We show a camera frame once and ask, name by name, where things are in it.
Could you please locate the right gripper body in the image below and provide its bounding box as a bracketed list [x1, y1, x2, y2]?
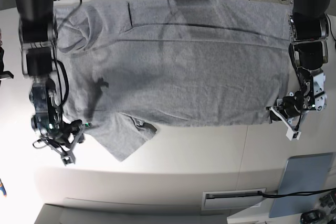
[33, 120, 91, 158]

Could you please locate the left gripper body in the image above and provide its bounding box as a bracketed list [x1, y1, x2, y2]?
[265, 91, 310, 131]

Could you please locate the grey T-shirt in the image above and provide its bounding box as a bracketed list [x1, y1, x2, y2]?
[55, 0, 289, 161]

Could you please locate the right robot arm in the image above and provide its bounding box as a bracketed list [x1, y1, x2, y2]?
[16, 0, 288, 164]

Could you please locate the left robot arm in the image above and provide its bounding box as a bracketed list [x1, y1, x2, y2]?
[268, 0, 331, 140]

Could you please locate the blue-grey board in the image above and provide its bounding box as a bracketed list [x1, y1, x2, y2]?
[269, 153, 334, 218]

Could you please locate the orange blue tool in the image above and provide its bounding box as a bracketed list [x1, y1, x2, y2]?
[0, 180, 7, 197]

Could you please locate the black battery pack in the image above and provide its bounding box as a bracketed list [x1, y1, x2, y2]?
[300, 209, 325, 224]

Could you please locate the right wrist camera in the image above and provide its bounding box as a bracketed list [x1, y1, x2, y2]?
[61, 152, 76, 166]

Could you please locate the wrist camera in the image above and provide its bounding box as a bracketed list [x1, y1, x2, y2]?
[286, 129, 301, 141]
[61, 152, 76, 166]

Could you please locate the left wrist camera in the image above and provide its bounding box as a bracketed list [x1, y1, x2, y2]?
[286, 129, 301, 141]

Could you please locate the black cable on table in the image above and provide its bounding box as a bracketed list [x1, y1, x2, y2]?
[258, 187, 336, 199]

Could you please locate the white cable slot plate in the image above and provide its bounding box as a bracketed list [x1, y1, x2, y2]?
[201, 188, 266, 211]

